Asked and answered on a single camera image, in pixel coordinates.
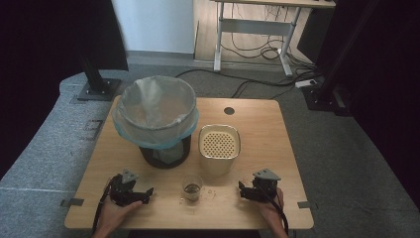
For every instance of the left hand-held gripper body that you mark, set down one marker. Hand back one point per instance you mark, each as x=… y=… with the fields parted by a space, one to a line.
x=124 y=193

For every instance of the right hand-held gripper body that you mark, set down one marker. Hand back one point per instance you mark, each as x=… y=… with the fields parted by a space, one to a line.
x=264 y=188

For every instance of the person's left hand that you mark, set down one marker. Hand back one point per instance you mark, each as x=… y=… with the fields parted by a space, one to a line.
x=114 y=214

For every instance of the person's right hand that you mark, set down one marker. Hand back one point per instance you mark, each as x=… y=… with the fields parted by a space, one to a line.
x=271 y=211

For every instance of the black trash bin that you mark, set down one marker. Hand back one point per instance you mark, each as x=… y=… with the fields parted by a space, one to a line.
x=165 y=158

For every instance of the clear glass cup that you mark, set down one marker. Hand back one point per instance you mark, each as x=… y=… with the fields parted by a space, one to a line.
x=192 y=189

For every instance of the grey tape strip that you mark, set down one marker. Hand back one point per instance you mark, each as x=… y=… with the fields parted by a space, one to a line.
x=72 y=202
x=306 y=205

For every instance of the cream container with perforated lid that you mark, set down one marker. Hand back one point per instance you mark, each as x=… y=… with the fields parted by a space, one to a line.
x=219 y=145

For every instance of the dark round table grommet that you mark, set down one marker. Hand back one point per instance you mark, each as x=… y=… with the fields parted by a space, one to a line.
x=229 y=110

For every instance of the trash bin with plastic liner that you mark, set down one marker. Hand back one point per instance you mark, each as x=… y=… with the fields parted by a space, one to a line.
x=155 y=109

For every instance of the white power strip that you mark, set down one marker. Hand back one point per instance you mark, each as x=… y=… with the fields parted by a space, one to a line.
x=305 y=83

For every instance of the black metal stand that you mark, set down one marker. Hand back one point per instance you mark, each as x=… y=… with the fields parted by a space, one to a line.
x=97 y=82
x=325 y=92

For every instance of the dark curtain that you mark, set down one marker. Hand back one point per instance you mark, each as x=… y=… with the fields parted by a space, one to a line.
x=386 y=82
x=49 y=49

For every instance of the white desk frame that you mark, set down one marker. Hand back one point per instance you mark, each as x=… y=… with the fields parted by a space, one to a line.
x=254 y=26

